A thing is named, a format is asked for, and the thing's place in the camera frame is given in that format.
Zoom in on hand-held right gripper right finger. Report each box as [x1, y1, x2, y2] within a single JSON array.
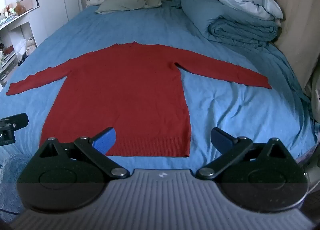
[[196, 127, 288, 180]]

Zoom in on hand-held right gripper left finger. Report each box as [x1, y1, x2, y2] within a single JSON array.
[[37, 127, 130, 179]]

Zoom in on red long-sleeved sweater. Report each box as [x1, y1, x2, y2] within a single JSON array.
[[6, 41, 272, 157]]

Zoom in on fluffy blue rug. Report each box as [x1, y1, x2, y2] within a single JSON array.
[[0, 154, 27, 217]]

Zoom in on white plastic bag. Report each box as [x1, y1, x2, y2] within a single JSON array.
[[15, 36, 35, 57]]

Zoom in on white desk with clutter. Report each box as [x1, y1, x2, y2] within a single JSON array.
[[0, 3, 42, 88]]

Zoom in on cardboard box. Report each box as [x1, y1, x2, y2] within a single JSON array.
[[19, 0, 34, 12]]

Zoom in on folded teal quilt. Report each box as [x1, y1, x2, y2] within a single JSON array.
[[170, 0, 283, 49]]

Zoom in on white wardrobe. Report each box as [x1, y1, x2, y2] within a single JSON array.
[[33, 0, 83, 42]]

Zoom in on large grey-green pillow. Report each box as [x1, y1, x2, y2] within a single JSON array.
[[95, 0, 150, 15]]

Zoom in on beige curtain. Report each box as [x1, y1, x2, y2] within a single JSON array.
[[237, 0, 320, 93]]

